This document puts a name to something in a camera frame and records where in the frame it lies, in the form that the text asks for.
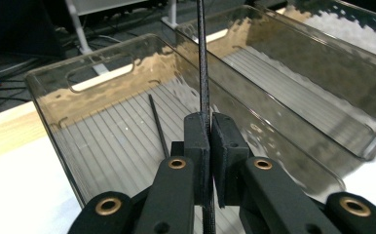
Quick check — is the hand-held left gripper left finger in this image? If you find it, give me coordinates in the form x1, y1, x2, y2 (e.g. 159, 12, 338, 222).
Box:
183, 111, 211, 208

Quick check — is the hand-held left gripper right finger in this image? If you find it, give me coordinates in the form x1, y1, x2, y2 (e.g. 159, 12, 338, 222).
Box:
210, 111, 252, 210

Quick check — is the black chopstick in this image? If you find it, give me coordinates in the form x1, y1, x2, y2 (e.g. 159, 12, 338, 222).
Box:
147, 94, 171, 159
195, 0, 217, 234

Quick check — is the smoky clear plastic bin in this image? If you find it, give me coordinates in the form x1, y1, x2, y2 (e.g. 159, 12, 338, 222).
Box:
175, 4, 376, 163
24, 32, 347, 210
282, 0, 376, 63

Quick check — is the white metal desk frame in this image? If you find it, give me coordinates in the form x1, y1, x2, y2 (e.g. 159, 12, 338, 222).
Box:
63, 0, 181, 76

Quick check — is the tangle of black floor cables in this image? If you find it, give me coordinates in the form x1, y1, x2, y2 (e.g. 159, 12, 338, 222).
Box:
0, 48, 31, 110

